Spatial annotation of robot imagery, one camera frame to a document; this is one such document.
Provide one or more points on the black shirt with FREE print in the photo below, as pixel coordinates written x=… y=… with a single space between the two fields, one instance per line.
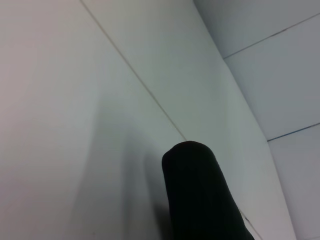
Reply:
x=200 y=195

